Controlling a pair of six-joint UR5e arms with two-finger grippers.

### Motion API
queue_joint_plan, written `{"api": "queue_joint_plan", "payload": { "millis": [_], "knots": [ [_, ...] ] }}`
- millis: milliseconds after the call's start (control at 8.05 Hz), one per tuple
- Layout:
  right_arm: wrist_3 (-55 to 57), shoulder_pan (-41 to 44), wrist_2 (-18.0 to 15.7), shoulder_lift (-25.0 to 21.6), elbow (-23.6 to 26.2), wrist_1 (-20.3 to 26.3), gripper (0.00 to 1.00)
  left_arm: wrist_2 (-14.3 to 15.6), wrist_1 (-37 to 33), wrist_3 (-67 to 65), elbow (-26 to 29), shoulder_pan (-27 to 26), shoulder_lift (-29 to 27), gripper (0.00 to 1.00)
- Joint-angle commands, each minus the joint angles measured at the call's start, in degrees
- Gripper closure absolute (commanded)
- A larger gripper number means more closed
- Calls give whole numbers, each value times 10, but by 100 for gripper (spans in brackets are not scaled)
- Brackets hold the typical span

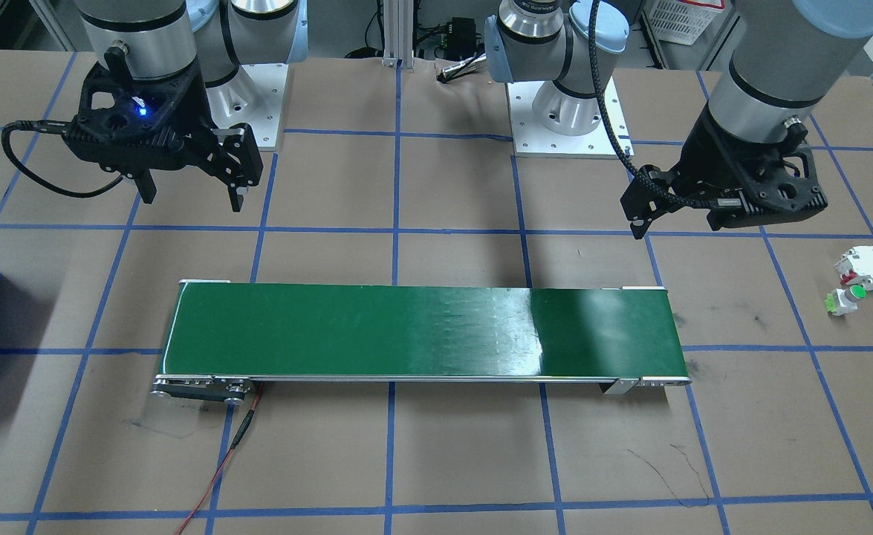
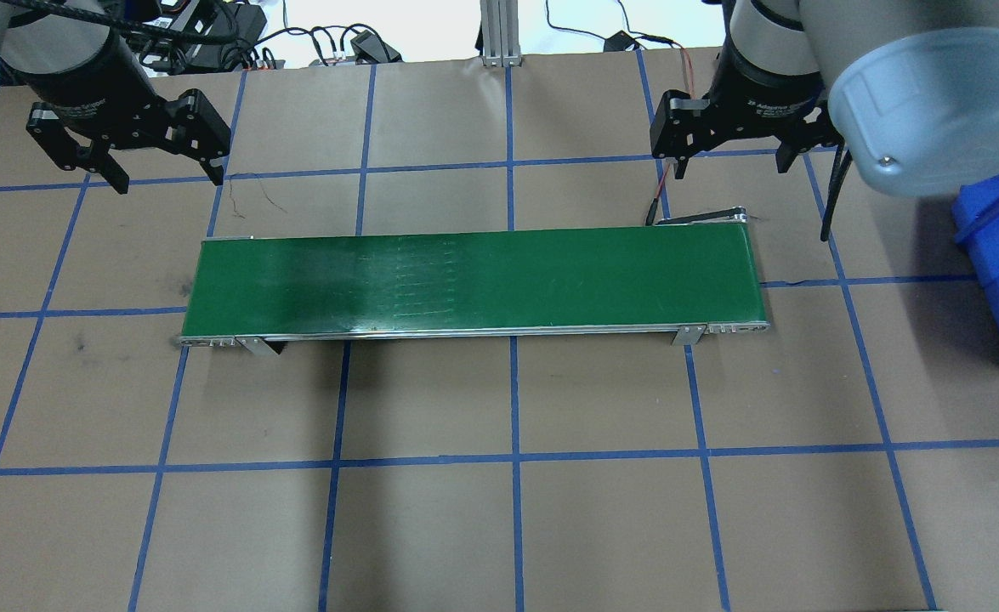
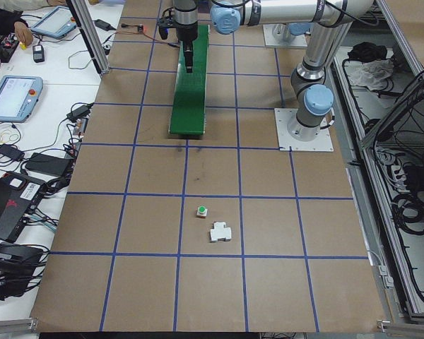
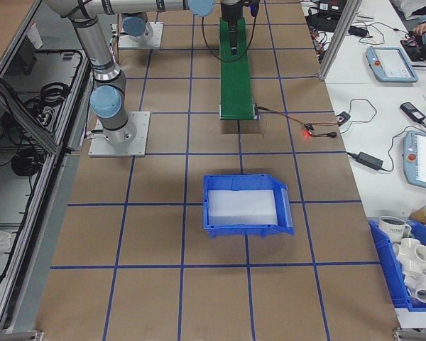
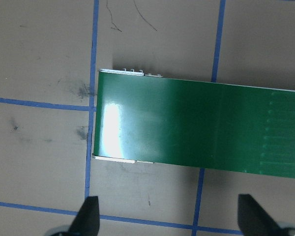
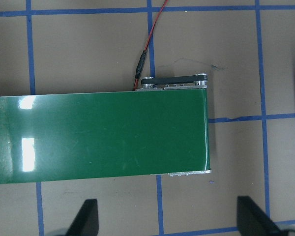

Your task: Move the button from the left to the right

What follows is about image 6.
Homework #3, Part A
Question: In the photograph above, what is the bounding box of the red conveyor power cable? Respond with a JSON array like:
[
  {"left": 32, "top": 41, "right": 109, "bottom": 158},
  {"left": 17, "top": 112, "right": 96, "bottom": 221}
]
[{"left": 133, "top": 0, "right": 170, "bottom": 91}]

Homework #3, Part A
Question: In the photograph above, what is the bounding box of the green belt conveyor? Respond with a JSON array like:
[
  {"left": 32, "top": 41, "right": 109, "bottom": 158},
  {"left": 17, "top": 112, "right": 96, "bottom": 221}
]
[{"left": 0, "top": 73, "right": 213, "bottom": 186}]

